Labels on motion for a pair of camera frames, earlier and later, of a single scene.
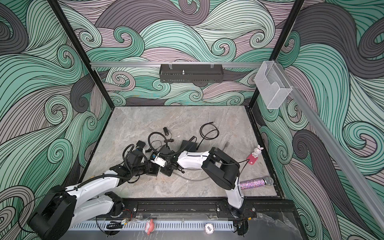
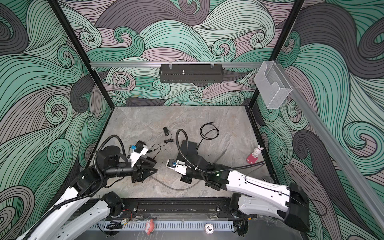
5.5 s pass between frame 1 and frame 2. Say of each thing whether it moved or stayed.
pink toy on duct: stayed
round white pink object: stayed
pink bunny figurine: stayed
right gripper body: moved
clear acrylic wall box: stayed
